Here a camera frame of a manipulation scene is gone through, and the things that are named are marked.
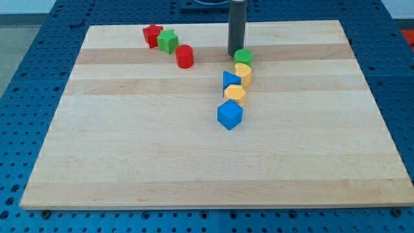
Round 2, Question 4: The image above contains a blue triangle block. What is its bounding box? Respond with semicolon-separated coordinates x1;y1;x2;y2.
222;71;242;94

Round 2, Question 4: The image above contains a blue cube block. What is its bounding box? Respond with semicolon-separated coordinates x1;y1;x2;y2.
217;100;243;130

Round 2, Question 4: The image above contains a green cylinder block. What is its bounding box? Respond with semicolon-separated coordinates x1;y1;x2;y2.
234;49;253;67

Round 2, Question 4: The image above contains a red cylinder block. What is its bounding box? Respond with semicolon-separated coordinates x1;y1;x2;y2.
175;45;194;69

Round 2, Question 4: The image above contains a red star block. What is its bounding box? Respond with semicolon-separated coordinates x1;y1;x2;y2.
142;23;164;49

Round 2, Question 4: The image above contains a yellow heart block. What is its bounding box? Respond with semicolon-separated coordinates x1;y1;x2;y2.
234;63;252;87

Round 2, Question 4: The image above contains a light wooden board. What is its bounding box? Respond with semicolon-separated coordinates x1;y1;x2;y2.
20;20;413;210

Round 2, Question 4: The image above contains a grey cylindrical pointer tool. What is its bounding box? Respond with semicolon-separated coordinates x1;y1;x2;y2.
228;0;248;57

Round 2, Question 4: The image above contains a yellow hexagon block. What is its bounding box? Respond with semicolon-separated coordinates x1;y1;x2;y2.
224;84;246;107

